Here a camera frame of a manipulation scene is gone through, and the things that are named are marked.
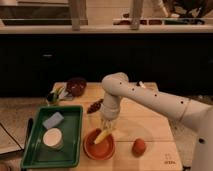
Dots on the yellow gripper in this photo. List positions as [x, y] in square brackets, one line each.
[107, 124]

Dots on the yellow banana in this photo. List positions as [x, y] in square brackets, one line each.
[101, 136]

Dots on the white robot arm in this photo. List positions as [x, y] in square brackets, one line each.
[193, 114]

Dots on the orange red bowl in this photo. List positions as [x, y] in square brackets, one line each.
[101, 151]

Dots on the dark maroon bowl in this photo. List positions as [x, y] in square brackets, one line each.
[76, 86]

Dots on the dark red grapes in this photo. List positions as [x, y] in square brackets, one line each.
[94, 107]

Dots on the orange fruit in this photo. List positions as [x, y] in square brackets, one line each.
[138, 147]

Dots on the white cup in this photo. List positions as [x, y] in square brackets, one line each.
[53, 138]

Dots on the green and white vegetables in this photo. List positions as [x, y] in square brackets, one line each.
[57, 95]

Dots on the blue sponge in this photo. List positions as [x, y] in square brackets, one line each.
[53, 121]

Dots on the green plastic tray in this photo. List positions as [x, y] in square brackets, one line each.
[38, 156]

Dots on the left wooden post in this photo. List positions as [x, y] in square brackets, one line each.
[78, 14]

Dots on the wooden post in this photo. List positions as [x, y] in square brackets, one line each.
[135, 13]
[78, 14]

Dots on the right wooden post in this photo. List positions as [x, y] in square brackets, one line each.
[135, 13]

